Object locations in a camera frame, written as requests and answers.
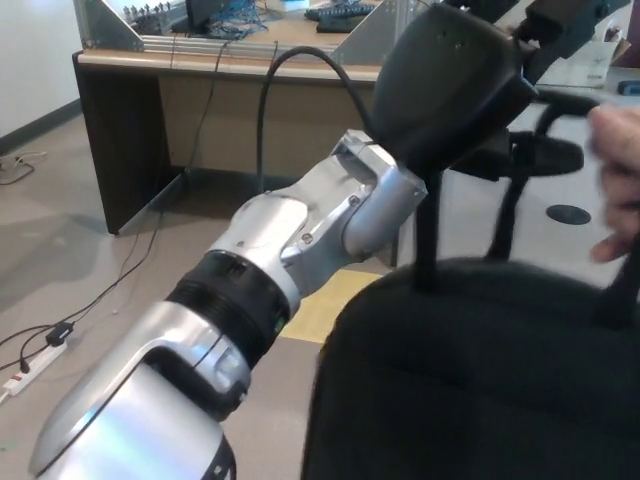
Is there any person bare hand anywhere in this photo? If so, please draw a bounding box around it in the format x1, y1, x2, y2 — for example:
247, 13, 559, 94
583, 105, 640, 265

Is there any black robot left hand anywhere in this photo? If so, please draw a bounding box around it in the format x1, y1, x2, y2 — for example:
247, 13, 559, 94
372, 0, 622, 182

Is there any black lunch bag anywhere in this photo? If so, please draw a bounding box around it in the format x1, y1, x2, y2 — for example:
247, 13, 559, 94
298, 88, 640, 480

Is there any black round floor cover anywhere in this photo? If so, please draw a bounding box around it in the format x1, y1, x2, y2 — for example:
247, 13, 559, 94
546, 203, 593, 226

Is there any open cardboard box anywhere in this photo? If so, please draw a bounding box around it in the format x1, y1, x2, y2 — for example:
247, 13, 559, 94
538, 24, 632, 90

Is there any flat black device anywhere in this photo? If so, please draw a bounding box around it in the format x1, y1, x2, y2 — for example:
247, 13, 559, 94
316, 18, 367, 36

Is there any black keyboard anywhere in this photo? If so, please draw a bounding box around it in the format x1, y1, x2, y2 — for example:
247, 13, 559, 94
304, 1, 377, 22

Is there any black computer monitor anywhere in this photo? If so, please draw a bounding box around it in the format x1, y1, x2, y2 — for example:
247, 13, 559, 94
172, 0, 227, 36

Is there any dark wooden desk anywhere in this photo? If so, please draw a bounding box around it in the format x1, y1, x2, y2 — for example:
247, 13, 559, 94
72, 27, 431, 269

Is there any black power adapter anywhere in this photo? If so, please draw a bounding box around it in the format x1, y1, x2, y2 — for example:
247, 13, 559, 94
45, 322, 76, 347

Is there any white power strip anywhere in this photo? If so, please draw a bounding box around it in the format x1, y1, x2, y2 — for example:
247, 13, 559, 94
0, 341, 67, 400

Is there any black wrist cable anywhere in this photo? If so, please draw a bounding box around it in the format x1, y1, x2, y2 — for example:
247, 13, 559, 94
255, 45, 382, 195

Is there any blue cable bundle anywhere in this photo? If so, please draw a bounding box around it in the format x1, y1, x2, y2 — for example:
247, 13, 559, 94
208, 0, 272, 42

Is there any long thin black cable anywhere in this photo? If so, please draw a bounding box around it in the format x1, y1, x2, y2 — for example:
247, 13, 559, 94
63, 41, 232, 334

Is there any aluminium profile frame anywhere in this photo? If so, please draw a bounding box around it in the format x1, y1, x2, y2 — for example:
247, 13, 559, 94
73, 0, 432, 66

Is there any white floor cable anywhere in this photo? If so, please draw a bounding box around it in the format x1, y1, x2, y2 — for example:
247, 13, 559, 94
0, 149, 49, 188

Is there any black plug cable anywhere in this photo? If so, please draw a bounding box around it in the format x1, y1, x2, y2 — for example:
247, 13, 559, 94
0, 325, 52, 374

